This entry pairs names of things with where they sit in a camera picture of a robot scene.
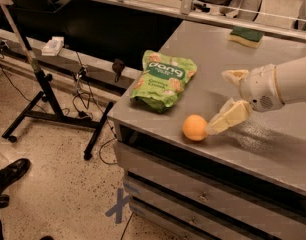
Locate black leather shoe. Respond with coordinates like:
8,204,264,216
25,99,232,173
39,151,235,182
0,158,31,194

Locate grey drawer cabinet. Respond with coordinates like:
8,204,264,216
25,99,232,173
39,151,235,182
113,120,306,240

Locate orange fruit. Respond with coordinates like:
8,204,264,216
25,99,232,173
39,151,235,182
182,114,207,141

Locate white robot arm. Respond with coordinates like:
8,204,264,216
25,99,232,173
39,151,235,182
206,57,306,135

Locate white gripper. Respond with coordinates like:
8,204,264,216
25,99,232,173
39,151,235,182
206,64,284,135

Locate green and yellow sponge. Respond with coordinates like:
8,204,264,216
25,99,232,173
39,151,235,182
228,26,264,48

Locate white tissue pack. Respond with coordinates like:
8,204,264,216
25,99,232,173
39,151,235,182
42,36,64,56

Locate green rice chip bag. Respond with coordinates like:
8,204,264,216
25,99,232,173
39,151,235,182
130,50,197,113

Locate black cables on floor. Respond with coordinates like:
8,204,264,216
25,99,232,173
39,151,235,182
0,40,119,166

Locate black rolling stand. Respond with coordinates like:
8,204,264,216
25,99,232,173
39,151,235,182
0,0,115,162

